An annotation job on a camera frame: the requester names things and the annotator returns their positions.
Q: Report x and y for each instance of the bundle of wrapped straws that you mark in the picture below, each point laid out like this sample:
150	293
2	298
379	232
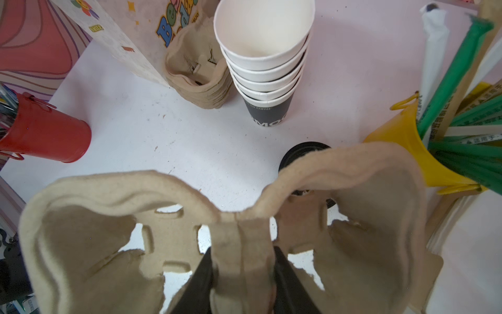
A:
440	97

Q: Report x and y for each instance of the cup of coloured pencils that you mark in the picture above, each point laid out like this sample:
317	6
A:
30	126

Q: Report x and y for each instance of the yellow metal bucket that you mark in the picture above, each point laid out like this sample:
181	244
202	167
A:
402	129

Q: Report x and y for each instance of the stack of black cup lids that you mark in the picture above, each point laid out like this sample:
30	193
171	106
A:
299	151

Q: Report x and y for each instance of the stack of paper coffee cups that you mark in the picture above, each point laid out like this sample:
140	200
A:
265	45

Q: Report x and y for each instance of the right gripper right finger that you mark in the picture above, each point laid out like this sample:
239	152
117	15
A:
291	296

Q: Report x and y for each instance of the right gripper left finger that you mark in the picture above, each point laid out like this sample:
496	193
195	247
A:
196	297

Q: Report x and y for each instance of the white paper takeout bag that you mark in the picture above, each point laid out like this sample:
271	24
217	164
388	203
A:
138	33

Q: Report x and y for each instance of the single pulp cup carrier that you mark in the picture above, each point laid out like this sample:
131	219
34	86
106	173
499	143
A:
103	243

